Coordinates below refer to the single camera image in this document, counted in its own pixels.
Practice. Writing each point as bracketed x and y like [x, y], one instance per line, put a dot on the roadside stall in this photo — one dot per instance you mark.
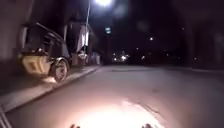
[80, 58]

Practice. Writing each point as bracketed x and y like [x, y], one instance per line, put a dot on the dark asphalt road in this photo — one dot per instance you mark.
[140, 90]

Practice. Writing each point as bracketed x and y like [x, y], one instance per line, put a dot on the white hanging cloth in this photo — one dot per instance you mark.
[83, 38]

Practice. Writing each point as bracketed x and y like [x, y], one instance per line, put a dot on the street lamp pole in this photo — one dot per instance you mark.
[87, 26]

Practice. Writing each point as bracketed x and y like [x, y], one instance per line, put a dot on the robot's own part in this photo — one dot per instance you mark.
[74, 126]
[146, 126]

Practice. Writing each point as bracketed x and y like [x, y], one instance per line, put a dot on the three-wheeled vehicle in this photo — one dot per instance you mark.
[40, 61]

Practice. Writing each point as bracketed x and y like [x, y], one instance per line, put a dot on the pale concrete sidewalk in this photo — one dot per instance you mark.
[30, 91]

